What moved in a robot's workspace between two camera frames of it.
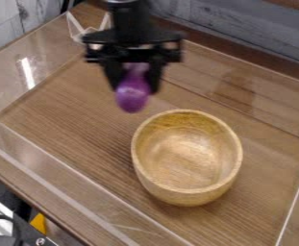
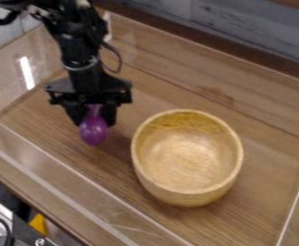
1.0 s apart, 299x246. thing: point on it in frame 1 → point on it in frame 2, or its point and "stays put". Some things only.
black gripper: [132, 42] → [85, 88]
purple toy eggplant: [133, 92] → [94, 127]
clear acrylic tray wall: [66, 196] stays put
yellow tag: [39, 223] stays put
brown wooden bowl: [186, 157] stays put
